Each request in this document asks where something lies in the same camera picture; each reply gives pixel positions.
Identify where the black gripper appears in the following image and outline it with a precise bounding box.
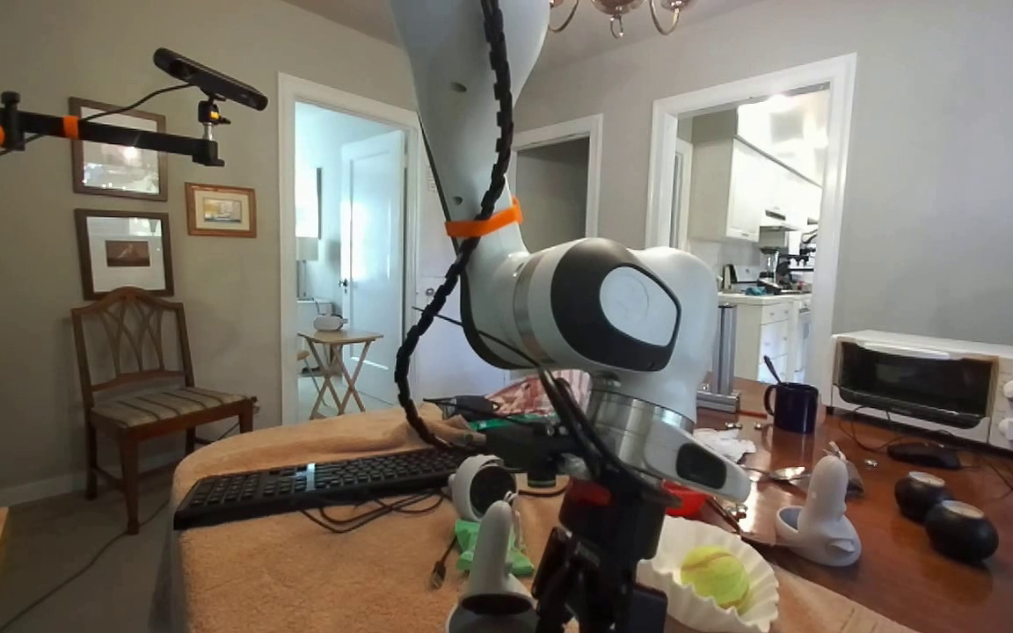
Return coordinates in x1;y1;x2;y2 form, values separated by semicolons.
533;476;668;633

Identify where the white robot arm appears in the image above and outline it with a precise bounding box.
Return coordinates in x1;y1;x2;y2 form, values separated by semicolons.
392;0;750;633

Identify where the white paper coffee filter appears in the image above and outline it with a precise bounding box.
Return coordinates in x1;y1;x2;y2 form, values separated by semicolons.
637;518;779;633

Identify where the green snack packet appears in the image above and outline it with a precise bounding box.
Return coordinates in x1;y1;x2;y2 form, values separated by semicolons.
452;515;539;585

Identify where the yellow tennis ball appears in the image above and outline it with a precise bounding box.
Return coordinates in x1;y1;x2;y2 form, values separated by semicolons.
679;544;750;609

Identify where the tan towel table cover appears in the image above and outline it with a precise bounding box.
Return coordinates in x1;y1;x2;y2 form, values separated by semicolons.
148;408;461;633

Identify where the dark blue mug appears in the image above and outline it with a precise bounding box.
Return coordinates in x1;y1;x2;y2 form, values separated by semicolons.
764;385;821;436

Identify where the black computer keyboard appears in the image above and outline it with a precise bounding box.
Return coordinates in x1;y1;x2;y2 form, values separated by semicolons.
172;449;461;533

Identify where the small folding side table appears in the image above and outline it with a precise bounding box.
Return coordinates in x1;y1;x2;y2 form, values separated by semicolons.
303;330;378;420

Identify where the black round speaker back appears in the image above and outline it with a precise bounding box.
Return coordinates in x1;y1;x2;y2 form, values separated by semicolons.
893;472;949;523

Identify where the black round speaker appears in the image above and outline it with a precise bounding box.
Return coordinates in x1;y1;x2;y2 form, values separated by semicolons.
893;472;949;523
924;499;999;564

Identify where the black round speaker front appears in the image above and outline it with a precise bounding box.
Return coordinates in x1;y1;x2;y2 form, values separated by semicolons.
924;499;999;564

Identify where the white toaster oven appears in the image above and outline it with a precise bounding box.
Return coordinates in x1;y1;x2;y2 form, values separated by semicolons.
835;330;1013;453

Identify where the wooden chair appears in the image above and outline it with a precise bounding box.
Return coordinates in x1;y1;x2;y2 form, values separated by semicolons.
70;290;258;534

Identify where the small framed picture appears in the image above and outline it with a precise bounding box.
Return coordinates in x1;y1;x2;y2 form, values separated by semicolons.
187;183;258;238

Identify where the large framed picture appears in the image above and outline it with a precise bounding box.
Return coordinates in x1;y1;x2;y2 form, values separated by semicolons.
76;208;172;300

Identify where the upper framed picture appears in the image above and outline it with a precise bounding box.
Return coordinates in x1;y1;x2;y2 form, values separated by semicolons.
70;100;168;200

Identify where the black keyboard cable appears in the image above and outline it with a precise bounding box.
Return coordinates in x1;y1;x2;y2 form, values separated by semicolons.
300;487;452;541

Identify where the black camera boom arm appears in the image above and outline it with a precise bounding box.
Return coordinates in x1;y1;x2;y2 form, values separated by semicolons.
0;50;268;166

